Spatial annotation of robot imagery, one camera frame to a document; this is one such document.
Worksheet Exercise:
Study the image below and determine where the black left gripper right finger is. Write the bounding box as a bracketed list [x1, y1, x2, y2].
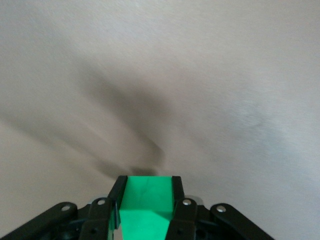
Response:
[165, 176, 201, 240]

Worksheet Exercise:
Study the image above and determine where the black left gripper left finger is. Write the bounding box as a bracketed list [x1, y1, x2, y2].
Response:
[79, 175, 129, 240]

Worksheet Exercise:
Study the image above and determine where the green cube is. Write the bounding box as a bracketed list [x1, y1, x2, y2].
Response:
[117, 176, 175, 240]

